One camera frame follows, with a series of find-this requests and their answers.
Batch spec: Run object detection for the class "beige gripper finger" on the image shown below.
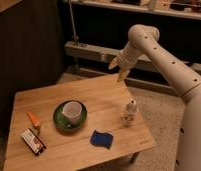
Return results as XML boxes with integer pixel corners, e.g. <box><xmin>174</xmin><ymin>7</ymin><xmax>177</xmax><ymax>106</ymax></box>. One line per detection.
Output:
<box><xmin>108</xmin><ymin>57</ymin><xmax>118</xmax><ymax>70</ymax></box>
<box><xmin>117</xmin><ymin>69</ymin><xmax>130</xmax><ymax>82</ymax></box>

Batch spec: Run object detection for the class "orange carrot toy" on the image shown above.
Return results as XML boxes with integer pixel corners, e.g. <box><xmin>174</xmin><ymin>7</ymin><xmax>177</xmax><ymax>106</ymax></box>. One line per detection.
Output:
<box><xmin>27</xmin><ymin>112</ymin><xmax>41</xmax><ymax>128</ymax></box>

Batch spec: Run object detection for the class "white cup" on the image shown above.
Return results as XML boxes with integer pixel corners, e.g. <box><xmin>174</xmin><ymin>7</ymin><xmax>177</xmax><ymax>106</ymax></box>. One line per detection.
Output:
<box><xmin>62</xmin><ymin>101</ymin><xmax>82</xmax><ymax>124</ymax></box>

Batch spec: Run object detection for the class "grey rail beam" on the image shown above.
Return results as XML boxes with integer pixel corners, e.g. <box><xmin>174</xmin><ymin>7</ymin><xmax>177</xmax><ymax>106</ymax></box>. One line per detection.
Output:
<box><xmin>64</xmin><ymin>41</ymin><xmax>201</xmax><ymax>75</ymax></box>

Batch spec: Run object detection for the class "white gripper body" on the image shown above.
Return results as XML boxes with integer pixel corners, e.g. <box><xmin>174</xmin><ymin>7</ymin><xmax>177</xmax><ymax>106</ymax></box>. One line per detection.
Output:
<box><xmin>117</xmin><ymin>44</ymin><xmax>142</xmax><ymax>70</ymax></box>

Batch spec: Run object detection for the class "metal pole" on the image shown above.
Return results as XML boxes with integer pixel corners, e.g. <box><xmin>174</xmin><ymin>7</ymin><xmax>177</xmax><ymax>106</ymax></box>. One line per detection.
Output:
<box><xmin>68</xmin><ymin>0</ymin><xmax>80</xmax><ymax>46</ymax></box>

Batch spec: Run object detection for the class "cluttered shelf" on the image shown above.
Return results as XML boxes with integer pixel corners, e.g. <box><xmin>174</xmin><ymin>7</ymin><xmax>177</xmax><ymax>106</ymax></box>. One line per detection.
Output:
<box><xmin>71</xmin><ymin>0</ymin><xmax>201</xmax><ymax>21</ymax></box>

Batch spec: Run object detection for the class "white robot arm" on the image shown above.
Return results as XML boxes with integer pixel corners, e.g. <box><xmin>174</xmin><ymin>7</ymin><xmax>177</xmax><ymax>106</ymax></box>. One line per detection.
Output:
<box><xmin>109</xmin><ymin>24</ymin><xmax>201</xmax><ymax>171</ymax></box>

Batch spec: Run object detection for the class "blue sponge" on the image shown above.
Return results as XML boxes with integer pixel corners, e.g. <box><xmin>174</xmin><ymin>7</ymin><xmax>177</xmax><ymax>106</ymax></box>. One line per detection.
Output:
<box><xmin>90</xmin><ymin>131</ymin><xmax>113</xmax><ymax>149</ymax></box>

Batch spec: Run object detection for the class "wooden table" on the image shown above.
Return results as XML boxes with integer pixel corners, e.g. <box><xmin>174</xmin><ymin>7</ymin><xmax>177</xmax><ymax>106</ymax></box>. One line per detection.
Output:
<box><xmin>4</xmin><ymin>74</ymin><xmax>155</xmax><ymax>171</ymax></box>

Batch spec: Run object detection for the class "green plate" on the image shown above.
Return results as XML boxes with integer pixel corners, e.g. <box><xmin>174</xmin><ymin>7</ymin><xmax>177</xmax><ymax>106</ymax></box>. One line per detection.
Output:
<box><xmin>53</xmin><ymin>100</ymin><xmax>87</xmax><ymax>132</ymax></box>

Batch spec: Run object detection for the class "red white snack box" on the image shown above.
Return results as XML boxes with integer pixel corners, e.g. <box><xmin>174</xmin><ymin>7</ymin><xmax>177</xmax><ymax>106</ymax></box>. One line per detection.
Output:
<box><xmin>21</xmin><ymin>128</ymin><xmax>46</xmax><ymax>156</ymax></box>

